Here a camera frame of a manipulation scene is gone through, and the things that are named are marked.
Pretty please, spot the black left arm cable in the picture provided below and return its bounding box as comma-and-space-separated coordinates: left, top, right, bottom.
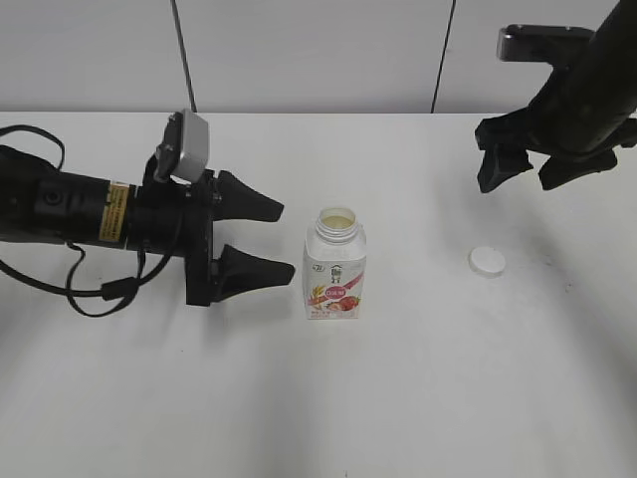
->
0, 124, 183, 317

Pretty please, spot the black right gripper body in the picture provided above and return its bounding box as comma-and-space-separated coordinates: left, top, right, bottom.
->
476, 59, 636, 155

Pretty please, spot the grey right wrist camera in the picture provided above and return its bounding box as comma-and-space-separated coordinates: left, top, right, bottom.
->
497, 24, 594, 70

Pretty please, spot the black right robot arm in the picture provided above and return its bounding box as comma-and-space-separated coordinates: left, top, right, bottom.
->
475, 1, 636, 193

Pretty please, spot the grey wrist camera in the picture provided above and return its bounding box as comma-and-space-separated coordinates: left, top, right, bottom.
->
153, 109, 210, 183
497, 24, 594, 70

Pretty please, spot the white plastic bottle cap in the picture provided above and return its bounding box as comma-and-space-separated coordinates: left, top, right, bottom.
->
468, 246, 507, 278

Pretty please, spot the white strawberry yogurt bottle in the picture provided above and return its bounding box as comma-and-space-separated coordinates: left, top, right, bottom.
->
302, 207, 367, 320

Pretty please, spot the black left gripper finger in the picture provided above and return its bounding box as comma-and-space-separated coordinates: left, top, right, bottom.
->
214, 170, 284, 223
211, 245, 296, 302

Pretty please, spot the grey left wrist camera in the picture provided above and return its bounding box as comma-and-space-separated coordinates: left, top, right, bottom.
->
153, 109, 210, 183

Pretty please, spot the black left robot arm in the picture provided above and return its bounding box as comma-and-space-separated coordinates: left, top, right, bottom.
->
1, 146, 295, 307

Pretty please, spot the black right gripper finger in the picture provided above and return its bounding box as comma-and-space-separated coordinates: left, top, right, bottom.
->
477, 143, 532, 193
538, 149, 618, 190

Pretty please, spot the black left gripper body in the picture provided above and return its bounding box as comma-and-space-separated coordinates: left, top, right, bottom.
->
127, 168, 219, 307

